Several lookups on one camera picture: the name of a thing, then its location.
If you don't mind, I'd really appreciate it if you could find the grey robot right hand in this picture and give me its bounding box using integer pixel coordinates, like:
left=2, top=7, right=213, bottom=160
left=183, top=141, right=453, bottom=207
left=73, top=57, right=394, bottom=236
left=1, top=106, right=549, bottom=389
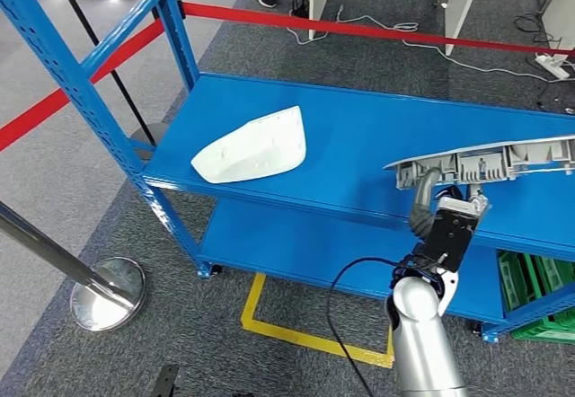
left=408, top=168, right=444, bottom=241

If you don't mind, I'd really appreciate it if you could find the silver wheel hubcap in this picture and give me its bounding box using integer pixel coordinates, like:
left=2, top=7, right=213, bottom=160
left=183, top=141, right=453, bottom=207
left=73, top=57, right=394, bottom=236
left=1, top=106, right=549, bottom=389
left=383, top=135, right=575, bottom=191

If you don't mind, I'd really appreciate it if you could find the blue metal shelf rack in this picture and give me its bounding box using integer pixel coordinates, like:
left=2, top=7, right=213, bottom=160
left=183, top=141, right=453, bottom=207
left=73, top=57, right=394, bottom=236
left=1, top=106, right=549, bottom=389
left=0, top=0, right=575, bottom=345

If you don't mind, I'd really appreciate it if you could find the green plastic crate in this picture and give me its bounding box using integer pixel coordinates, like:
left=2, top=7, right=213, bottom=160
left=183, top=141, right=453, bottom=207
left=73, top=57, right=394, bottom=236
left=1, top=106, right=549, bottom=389
left=496, top=250, right=575, bottom=343

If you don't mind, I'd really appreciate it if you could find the yellow floor tape outline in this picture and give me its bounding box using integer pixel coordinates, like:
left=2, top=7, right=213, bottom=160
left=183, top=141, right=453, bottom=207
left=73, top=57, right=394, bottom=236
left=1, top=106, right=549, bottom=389
left=240, top=273, right=396, bottom=370

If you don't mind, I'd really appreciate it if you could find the white power strip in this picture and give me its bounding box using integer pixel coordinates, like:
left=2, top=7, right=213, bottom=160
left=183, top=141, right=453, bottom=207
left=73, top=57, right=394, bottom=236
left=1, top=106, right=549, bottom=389
left=534, top=53, right=572, bottom=81

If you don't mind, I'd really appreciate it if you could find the white car mirror cover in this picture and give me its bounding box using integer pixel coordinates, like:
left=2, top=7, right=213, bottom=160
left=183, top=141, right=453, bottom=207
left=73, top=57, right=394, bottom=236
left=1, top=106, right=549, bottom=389
left=190, top=106, right=307, bottom=184

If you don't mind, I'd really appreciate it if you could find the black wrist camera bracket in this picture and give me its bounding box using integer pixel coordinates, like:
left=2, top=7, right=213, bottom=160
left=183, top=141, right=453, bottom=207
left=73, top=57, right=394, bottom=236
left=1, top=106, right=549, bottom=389
left=395, top=207, right=481, bottom=282

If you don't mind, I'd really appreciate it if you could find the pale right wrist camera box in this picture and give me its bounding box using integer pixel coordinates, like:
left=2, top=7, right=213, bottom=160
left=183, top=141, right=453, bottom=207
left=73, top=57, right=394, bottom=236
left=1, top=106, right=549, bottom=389
left=436, top=194, right=479, bottom=220

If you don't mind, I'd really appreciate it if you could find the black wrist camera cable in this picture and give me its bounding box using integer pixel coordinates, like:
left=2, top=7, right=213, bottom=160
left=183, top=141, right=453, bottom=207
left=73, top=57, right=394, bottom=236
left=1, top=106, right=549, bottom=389
left=325, top=256, right=405, bottom=397

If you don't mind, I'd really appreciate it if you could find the white floor cable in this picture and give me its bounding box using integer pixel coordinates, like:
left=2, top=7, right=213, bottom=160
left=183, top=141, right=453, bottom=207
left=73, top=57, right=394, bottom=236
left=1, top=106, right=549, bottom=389
left=287, top=4, right=575, bottom=84

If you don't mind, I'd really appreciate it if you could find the black floor cable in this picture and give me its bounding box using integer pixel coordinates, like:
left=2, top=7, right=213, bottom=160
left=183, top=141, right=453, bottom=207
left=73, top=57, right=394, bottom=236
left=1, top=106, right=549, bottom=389
left=514, top=13, right=575, bottom=116

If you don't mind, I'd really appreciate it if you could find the thin black stanchion post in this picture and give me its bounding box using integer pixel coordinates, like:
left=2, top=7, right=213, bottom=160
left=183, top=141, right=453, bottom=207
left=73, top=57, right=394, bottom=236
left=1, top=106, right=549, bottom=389
left=47, top=0, right=170, bottom=161

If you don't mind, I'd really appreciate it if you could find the chrome stanchion post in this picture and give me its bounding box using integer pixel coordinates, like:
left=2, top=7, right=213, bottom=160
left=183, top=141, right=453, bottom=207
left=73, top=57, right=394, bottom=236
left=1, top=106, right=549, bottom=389
left=0, top=200, right=147, bottom=333

